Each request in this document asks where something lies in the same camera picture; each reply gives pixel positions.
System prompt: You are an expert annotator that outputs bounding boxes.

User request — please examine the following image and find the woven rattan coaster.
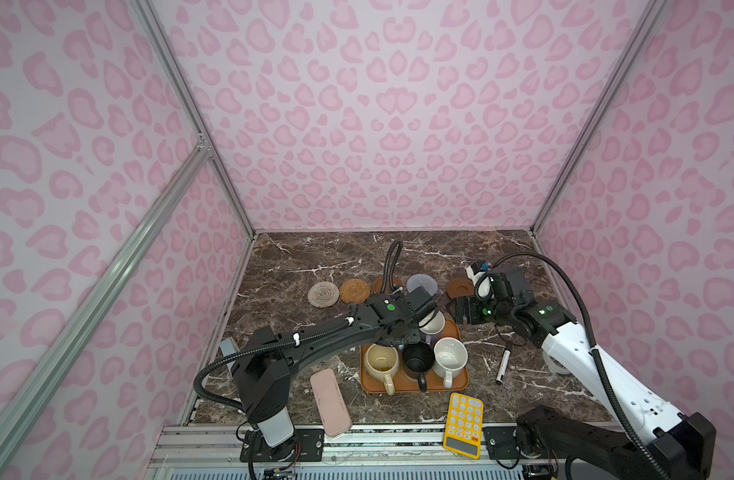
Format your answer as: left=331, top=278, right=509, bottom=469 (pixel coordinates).
left=340, top=279, right=371, bottom=304

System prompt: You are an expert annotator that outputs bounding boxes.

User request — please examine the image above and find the lilac mug white inside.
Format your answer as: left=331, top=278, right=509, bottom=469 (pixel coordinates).
left=419, top=310, right=446, bottom=345

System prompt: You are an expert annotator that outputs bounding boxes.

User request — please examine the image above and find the grey-blue felt coaster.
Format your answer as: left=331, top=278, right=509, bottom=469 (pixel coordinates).
left=406, top=274, right=439, bottom=296

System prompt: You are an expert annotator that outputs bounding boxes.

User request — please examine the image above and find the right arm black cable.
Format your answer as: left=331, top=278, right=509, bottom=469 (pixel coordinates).
left=474, top=250, right=674, bottom=480

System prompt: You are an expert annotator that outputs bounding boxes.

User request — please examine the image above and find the pink eyeglass case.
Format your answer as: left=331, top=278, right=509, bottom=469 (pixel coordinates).
left=310, top=369, right=352, bottom=438

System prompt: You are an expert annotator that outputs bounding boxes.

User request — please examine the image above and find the yellow calculator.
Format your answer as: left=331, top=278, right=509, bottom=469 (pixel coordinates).
left=442, top=392, right=484, bottom=460

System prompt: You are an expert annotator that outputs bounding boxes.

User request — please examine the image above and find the olive beige glazed mug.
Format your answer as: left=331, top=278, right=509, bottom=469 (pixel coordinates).
left=363, top=344, right=400, bottom=396

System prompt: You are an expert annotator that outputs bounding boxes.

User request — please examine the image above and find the black mug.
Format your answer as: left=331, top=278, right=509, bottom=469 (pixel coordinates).
left=402, top=342, right=435, bottom=393

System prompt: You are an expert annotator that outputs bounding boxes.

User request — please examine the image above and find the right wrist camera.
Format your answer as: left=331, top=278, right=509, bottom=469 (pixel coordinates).
left=465, top=262, right=534, bottom=304

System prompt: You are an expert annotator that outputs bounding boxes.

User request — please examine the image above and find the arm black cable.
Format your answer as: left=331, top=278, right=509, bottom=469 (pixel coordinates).
left=382, top=239, right=404, bottom=295
left=474, top=250, right=674, bottom=480

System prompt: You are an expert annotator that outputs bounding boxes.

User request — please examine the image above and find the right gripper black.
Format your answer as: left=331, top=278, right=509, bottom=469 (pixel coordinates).
left=442, top=293, right=514, bottom=326

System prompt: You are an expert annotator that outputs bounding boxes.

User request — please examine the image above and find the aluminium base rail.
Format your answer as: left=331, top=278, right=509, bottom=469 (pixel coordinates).
left=144, top=423, right=610, bottom=479

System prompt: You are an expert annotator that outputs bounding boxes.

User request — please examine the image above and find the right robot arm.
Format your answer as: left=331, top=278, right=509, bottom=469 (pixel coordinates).
left=467, top=296, right=716, bottom=479

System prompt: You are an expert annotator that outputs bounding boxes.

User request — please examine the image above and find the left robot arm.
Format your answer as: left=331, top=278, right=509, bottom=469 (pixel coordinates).
left=230, top=287, right=436, bottom=448

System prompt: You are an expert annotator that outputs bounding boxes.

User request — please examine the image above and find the multicolour woven cloth coaster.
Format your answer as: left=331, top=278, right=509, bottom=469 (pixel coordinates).
left=307, top=281, right=340, bottom=309

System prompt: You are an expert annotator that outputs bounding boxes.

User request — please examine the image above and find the brown wooden round coaster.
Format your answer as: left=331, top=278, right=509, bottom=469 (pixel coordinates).
left=371, top=276, right=406, bottom=293

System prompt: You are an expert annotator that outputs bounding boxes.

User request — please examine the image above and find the white speckled mug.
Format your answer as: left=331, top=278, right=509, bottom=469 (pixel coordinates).
left=432, top=337, right=468, bottom=389

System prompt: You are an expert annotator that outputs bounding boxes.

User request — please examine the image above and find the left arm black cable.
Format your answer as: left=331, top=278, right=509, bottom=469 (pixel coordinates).
left=382, top=239, right=404, bottom=295

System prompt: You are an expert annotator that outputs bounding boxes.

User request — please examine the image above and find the black and white marker pen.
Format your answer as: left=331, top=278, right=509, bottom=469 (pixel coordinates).
left=495, top=340, right=513, bottom=385

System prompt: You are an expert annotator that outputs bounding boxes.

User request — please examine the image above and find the aluminium frame strut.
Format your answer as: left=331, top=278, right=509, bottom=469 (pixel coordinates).
left=0, top=145, right=210, bottom=476

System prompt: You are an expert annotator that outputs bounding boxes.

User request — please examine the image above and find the small grey white device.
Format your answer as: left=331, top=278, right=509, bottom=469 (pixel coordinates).
left=219, top=338, right=238, bottom=361

